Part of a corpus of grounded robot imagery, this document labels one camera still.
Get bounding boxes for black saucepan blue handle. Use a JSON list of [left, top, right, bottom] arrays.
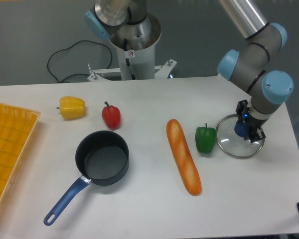
[[43, 130, 129, 226]]

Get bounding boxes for yellow bell pepper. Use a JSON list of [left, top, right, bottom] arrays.
[[58, 96, 86, 120]]

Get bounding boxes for green bell pepper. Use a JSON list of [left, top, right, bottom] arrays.
[[195, 123, 216, 154]]

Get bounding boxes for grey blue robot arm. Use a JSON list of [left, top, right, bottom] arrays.
[[85, 0, 294, 142]]

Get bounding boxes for black cable on floor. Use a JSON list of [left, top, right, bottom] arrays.
[[47, 39, 113, 83]]

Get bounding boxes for red bell pepper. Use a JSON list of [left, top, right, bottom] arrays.
[[102, 102, 121, 129]]

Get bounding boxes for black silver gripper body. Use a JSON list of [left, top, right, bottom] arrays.
[[235, 102, 269, 138]]

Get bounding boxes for glass lid blue knob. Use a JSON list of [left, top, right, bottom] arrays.
[[216, 115, 265, 159]]

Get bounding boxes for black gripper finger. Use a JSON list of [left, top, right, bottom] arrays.
[[244, 127, 266, 142], [236, 100, 249, 120]]

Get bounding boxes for yellow plastic basket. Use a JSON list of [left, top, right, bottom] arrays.
[[0, 103, 40, 204]]

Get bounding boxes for orange baguette bread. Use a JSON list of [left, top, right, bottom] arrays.
[[166, 119, 202, 196]]

